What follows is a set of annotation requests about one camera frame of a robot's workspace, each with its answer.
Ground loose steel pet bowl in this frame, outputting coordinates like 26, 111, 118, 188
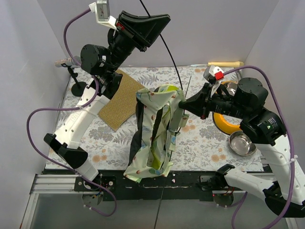
229, 131, 257, 156

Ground yellow double pet bowl stand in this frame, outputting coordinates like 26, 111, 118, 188
212, 81, 244, 135

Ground steel bowl in stand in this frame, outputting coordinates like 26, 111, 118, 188
224, 81, 238, 96

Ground green avocado print pet tent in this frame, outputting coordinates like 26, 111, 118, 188
123, 84, 189, 183

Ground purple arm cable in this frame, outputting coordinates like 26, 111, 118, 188
224, 65, 296, 229
26, 6, 118, 217

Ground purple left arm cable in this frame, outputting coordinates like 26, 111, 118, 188
26, 6, 118, 217

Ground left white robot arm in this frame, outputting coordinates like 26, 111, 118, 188
44, 6, 171, 191

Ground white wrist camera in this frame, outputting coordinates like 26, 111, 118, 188
89, 0, 117, 30
203, 65, 224, 84

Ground aluminium frame rail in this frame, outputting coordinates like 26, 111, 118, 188
20, 173, 298, 229

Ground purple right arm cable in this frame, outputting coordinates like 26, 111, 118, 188
224, 65, 296, 229

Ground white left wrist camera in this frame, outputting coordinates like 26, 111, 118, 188
89, 0, 117, 30

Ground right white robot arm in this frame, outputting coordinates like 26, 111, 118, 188
179, 78, 305, 218

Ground grey head microphone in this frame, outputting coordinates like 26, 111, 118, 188
54, 56, 81, 68

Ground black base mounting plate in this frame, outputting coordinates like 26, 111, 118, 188
73, 170, 245, 202

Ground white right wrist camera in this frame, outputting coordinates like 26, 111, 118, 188
203, 65, 224, 84

